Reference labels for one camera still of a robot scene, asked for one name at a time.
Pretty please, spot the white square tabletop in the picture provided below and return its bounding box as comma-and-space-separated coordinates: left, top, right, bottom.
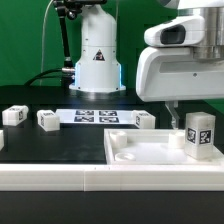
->
104, 129, 224, 165

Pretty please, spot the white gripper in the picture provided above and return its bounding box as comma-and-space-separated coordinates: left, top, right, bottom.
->
136, 15, 224, 129

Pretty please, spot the black cable bundle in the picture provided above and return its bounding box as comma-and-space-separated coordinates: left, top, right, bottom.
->
23, 68, 75, 87

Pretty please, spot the white obstacle fence front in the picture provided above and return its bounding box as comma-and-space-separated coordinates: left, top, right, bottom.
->
0, 164, 224, 192

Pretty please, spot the white block left edge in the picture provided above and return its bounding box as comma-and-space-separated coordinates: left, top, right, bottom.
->
0, 130, 4, 151

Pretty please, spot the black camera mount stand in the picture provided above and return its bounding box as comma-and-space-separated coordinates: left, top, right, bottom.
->
53, 0, 107, 88

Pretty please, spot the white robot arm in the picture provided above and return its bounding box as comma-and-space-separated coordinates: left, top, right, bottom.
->
70, 0, 224, 127

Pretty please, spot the white cable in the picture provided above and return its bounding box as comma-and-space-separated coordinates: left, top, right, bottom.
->
39, 0, 55, 87

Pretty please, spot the white tag base sheet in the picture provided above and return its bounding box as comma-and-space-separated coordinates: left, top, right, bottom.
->
56, 109, 133, 124

